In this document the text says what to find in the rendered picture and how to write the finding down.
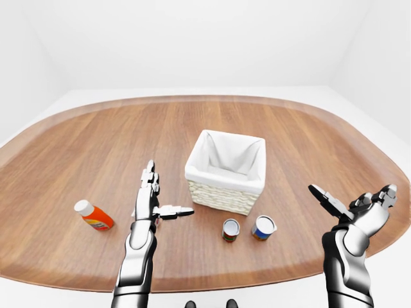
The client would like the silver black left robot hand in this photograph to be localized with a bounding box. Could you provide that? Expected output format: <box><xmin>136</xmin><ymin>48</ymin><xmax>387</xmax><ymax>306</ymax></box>
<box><xmin>131</xmin><ymin>159</ymin><xmax>195</xmax><ymax>225</ymax></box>

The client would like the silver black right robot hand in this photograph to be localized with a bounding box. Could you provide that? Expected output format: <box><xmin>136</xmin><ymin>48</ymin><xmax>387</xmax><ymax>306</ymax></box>
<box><xmin>308</xmin><ymin>184</ymin><xmax>398</xmax><ymax>239</ymax></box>

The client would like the white lined wicker basket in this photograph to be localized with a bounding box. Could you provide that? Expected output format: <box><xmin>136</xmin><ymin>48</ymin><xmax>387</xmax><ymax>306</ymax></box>
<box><xmin>184</xmin><ymin>129</ymin><xmax>267</xmax><ymax>217</ymax></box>

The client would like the orange bottle with white cap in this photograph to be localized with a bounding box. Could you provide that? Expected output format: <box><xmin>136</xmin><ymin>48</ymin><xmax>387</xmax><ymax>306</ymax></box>
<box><xmin>73</xmin><ymin>199</ymin><xmax>115</xmax><ymax>232</ymax></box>

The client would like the red green labelled tin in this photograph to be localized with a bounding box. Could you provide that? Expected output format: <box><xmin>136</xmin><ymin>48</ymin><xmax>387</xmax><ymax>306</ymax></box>
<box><xmin>222</xmin><ymin>218</ymin><xmax>241</xmax><ymax>243</ymax></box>

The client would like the blue yellow labelled tin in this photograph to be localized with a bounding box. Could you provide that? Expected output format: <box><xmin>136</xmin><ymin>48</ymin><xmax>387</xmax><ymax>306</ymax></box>
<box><xmin>250</xmin><ymin>215</ymin><xmax>278</xmax><ymax>242</ymax></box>

